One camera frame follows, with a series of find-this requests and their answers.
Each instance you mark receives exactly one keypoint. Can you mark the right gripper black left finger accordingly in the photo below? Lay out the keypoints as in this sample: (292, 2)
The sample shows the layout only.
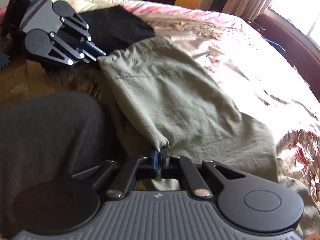
(64, 204)

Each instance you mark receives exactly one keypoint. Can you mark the dark grey trouser leg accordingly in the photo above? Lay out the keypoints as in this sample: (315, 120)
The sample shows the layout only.
(47, 137)

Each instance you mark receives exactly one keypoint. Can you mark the blue item on sofa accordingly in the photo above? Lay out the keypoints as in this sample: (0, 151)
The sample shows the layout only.
(276, 46)

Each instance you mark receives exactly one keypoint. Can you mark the dark maroon sofa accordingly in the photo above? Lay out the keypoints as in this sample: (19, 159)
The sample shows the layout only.
(300, 51)

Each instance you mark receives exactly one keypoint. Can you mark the floral satin bedspread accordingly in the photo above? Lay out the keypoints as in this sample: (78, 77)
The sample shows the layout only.
(264, 87)

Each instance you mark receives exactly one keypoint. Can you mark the black folded garment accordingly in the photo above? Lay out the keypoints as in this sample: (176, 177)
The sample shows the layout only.
(115, 28)

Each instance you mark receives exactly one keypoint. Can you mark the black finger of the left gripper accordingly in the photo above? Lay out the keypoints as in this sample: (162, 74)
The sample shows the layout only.
(66, 50)
(69, 17)

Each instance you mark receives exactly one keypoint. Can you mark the olive green pants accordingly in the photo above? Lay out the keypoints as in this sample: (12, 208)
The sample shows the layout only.
(159, 97)

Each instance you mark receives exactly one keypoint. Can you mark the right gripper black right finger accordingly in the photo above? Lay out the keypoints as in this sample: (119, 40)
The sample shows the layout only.
(246, 202)

